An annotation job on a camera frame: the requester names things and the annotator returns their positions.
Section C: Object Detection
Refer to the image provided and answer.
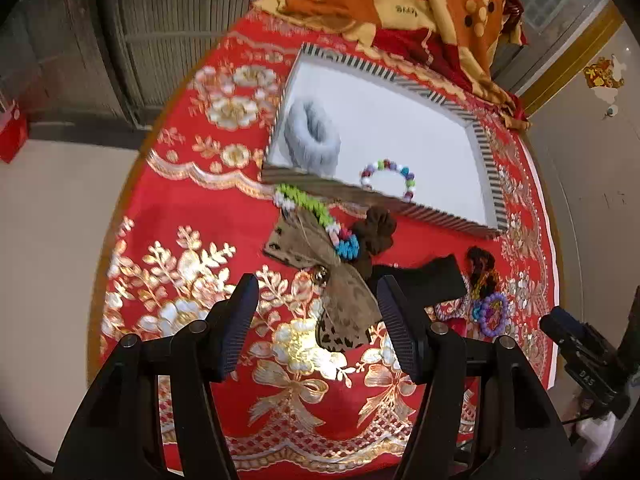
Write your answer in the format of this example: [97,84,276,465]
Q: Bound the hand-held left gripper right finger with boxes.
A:
[376,275,583,480]

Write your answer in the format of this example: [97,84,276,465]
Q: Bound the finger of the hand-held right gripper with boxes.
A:
[564,350,632,418]
[539,306,608,361]

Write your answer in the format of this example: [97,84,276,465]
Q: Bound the brown scrunchie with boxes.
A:
[350,207,398,281]

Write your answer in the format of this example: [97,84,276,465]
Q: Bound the black cloth headband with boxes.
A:
[370,254,468,311]

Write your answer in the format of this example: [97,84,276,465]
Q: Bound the black bead bracelet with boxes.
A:
[465,246,501,286]

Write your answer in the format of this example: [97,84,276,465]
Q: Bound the beige leopard hair bow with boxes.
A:
[262,210,383,351]

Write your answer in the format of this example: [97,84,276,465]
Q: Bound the red and gold wall sticker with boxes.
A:
[582,55,626,103]

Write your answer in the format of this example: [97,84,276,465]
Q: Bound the striped rectangular tray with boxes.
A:
[260,42,506,238]

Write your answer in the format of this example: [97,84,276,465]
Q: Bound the yellow door frame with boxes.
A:
[515,0,626,117]

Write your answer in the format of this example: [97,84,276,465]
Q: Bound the multicolour bead bracelet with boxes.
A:
[359,158,417,203]

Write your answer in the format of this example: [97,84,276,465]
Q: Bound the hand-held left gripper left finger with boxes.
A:
[52,272,261,480]

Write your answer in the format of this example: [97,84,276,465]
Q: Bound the orange patterned blanket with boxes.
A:
[252,0,531,131]

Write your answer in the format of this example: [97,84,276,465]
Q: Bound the green and blue bead bracelet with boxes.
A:
[274,184,362,262]

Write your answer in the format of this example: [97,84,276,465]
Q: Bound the red floral tablecloth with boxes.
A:
[87,10,563,473]

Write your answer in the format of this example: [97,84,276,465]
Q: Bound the grey fluffy scrunchie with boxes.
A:
[282,99,343,177]

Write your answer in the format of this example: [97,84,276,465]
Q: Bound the purple bead bracelet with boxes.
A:
[472,292,511,338]

